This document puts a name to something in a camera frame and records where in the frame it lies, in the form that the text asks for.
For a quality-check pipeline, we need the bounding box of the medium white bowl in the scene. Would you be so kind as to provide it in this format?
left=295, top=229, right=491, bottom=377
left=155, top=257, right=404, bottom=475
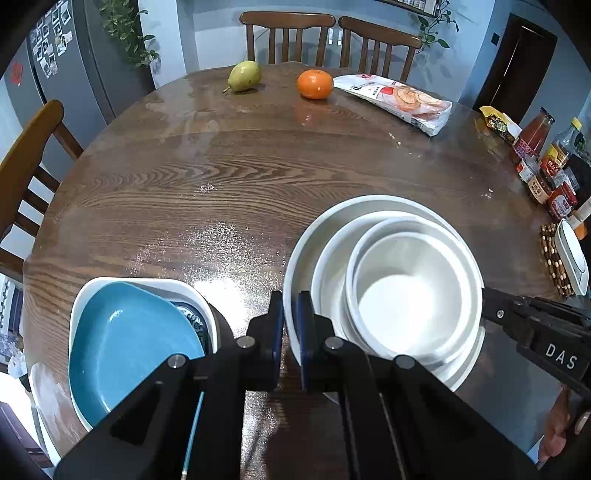
left=310, top=210, right=485, bottom=391

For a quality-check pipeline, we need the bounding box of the square blue patterned plate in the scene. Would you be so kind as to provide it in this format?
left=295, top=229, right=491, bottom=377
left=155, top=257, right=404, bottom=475
left=67, top=276, right=221, bottom=432

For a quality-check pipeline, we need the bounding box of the large white speckled bowl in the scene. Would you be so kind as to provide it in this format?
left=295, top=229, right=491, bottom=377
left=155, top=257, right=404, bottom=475
left=282, top=194, right=486, bottom=393

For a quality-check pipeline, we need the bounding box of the small cream straight-sided bowl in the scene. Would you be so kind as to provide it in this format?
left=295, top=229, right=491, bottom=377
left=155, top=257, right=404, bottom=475
left=345, top=214, right=483, bottom=369

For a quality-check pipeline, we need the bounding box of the teal blue plate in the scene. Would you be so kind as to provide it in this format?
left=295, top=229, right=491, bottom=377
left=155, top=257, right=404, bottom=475
left=68, top=280, right=206, bottom=428

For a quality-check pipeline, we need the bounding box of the person's right hand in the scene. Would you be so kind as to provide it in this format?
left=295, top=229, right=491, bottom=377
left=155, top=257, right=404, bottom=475
left=538, top=387, right=571, bottom=462

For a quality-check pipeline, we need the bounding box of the white dish on trivet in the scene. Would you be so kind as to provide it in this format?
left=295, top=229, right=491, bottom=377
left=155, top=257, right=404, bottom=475
left=554, top=219, right=590, bottom=296

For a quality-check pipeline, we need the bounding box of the wooden bead trivet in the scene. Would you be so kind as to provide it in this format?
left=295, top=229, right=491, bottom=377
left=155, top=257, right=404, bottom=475
left=540, top=223, right=575, bottom=298

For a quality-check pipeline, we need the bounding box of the red label condiment jar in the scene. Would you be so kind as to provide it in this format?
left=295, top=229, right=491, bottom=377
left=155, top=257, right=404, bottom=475
left=547, top=181, right=578, bottom=222

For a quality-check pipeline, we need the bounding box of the brown sauce jar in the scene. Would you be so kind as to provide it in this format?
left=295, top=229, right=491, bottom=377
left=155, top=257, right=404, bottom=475
left=527, top=172, right=554, bottom=204

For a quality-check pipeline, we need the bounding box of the small white label jar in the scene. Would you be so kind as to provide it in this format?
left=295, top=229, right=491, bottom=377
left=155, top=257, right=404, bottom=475
left=516, top=155, right=539, bottom=183

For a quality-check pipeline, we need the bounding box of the yellow label sauce bottle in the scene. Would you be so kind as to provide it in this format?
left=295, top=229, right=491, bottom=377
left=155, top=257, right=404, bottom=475
left=540, top=143, right=569, bottom=178

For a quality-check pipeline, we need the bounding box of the red sauce bottle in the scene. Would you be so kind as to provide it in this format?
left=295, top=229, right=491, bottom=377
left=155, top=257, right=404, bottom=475
left=512, top=107, right=555, bottom=164

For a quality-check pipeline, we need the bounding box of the dark soy sauce bottle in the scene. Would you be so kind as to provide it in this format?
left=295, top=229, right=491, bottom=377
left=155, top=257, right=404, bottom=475
left=552, top=117, right=584, bottom=163

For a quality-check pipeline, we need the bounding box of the yellow snack packet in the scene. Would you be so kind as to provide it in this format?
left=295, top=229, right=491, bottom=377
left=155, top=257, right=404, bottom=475
left=480, top=106, right=522, bottom=145

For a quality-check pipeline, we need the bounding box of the white snack bag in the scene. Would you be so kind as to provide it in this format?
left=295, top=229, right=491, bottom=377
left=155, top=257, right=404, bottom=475
left=334, top=74, right=453, bottom=137

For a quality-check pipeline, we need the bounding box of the dark wooden door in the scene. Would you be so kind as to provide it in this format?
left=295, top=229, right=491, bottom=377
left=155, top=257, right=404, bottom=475
left=473, top=13, right=558, bottom=123

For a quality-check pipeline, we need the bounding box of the orange tangerine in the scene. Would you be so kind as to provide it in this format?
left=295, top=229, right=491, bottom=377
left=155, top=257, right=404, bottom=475
left=297, top=69, right=334, bottom=100

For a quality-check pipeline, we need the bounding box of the green pear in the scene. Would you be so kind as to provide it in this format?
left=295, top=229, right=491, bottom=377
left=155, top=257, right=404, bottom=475
left=223, top=60, right=262, bottom=93

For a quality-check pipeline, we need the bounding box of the wooden chair at left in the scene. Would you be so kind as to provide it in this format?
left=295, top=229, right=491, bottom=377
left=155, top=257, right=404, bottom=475
left=0, top=99, right=85, bottom=282

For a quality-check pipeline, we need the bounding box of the wooden chair far right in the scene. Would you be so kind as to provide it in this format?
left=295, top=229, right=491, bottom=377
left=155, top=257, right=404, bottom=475
left=338, top=16, right=423, bottom=83

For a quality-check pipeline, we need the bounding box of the grey refrigerator with magnets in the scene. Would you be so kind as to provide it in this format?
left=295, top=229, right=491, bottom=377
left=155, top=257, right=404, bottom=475
left=0, top=0, right=157, bottom=181

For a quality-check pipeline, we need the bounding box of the green hanging plant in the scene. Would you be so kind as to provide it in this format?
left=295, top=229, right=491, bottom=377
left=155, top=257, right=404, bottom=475
left=99, top=0, right=159, bottom=68

